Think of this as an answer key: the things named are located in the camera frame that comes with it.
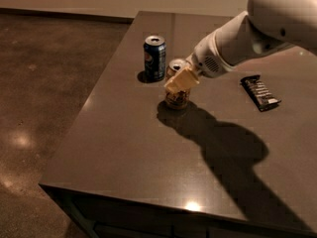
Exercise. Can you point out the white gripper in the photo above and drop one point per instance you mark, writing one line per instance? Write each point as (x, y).
(205, 59)

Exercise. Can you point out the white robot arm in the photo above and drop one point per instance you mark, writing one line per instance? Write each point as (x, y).
(266, 27)

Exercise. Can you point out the blue pepsi can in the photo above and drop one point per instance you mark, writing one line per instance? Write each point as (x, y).
(154, 57)

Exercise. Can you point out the black snack bar wrapper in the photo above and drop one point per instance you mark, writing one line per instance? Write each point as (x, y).
(259, 93)

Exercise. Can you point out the dark table base frame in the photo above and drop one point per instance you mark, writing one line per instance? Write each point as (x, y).
(100, 216)

